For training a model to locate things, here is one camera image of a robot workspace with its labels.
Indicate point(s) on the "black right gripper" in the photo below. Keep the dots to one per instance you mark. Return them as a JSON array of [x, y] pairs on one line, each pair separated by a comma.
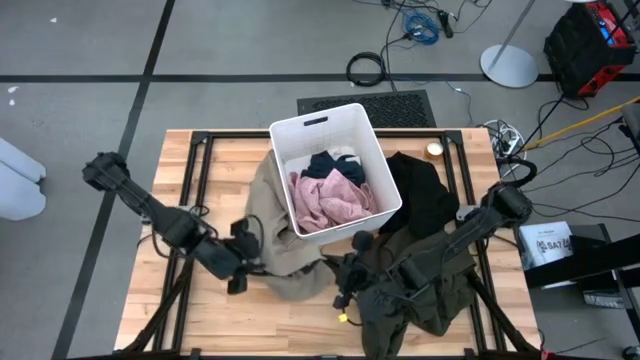
[[365, 280]]

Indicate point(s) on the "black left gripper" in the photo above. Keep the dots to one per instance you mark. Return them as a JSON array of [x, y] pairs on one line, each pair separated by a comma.
[[242, 240]]

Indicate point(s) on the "beige garment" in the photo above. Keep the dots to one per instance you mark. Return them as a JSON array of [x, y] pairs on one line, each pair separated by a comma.
[[270, 210]]

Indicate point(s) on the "pink garment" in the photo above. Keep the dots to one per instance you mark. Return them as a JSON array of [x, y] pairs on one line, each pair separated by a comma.
[[330, 200]]

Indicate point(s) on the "olive green hooded garment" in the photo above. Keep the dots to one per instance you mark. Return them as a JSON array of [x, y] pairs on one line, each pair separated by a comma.
[[440, 300]]

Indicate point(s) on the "navy blue garment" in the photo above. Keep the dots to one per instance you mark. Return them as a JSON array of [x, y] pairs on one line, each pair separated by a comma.
[[325, 165]]

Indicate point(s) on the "black garment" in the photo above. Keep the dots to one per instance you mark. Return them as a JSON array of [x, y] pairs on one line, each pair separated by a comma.
[[420, 195]]

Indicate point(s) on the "white perforated laundry basket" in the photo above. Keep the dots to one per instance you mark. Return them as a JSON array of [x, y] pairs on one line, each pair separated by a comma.
[[320, 135]]

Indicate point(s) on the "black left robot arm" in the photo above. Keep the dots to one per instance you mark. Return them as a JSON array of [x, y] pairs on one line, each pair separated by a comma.
[[165, 220]]

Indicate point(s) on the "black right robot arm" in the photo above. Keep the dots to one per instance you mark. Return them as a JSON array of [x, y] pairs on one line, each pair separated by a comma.
[[475, 225]]

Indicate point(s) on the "round tan tape roll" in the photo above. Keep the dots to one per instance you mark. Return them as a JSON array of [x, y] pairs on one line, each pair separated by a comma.
[[434, 150]]

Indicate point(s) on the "black perforated floor mat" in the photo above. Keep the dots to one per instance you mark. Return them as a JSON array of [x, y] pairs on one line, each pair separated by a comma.
[[395, 107]]

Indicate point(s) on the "white printed box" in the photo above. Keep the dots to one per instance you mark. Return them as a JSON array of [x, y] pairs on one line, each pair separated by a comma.
[[545, 245]]

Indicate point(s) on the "white power strip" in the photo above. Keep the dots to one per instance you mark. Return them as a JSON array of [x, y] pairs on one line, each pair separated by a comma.
[[510, 145]]

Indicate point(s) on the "black side stand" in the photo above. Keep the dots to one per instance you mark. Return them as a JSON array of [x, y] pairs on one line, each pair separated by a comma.
[[590, 260]]

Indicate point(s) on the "grey round stand base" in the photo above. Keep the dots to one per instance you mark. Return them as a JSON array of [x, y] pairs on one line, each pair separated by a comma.
[[510, 65]]

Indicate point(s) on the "black power strip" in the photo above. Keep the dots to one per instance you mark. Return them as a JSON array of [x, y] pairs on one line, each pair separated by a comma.
[[445, 22]]

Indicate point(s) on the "black and red equipment case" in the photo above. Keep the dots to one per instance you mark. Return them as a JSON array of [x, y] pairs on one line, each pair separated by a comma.
[[575, 50]]

